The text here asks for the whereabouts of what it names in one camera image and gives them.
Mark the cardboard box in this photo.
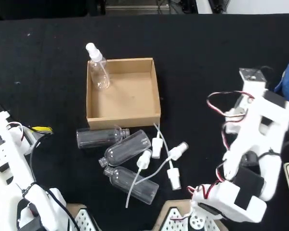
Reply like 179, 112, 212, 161
86, 57, 161, 128

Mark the black cable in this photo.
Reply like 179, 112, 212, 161
28, 133, 80, 231

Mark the clear bottle with spray top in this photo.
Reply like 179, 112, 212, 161
85, 42, 111, 91

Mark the white spray top with tube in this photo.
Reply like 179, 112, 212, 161
134, 141, 189, 186
151, 122, 165, 159
157, 129, 182, 191
125, 149, 153, 209

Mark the clear plastic bottle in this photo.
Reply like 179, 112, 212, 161
103, 166, 159, 205
76, 127, 131, 150
98, 129, 151, 168

